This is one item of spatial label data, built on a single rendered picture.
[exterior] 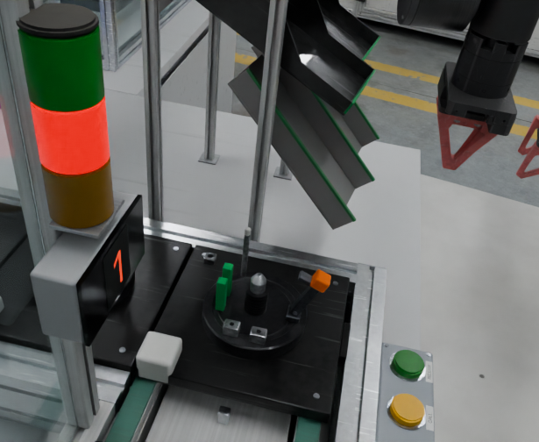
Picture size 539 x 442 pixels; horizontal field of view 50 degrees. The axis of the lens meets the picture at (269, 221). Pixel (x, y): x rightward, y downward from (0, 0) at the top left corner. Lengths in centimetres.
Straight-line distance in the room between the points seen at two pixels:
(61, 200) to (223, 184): 78
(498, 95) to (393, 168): 77
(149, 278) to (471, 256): 63
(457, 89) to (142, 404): 50
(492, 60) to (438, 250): 62
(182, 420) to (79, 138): 43
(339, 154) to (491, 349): 40
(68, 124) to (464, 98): 37
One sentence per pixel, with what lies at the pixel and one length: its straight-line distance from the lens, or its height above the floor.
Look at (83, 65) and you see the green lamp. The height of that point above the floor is 139.
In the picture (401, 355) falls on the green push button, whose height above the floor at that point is 97.
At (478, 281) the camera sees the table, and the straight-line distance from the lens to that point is 112.
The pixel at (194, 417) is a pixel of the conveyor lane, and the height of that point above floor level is 92.
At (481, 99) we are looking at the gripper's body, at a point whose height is 132.
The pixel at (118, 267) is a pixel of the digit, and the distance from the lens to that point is 51.
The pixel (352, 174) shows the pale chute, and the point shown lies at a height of 102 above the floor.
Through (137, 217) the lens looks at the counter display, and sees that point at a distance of 53.
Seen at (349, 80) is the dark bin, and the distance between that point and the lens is 89.
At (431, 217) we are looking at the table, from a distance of 123.
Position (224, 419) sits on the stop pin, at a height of 93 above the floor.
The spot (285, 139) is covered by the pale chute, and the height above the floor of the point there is 112.
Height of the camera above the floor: 155
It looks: 38 degrees down
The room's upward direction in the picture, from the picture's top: 7 degrees clockwise
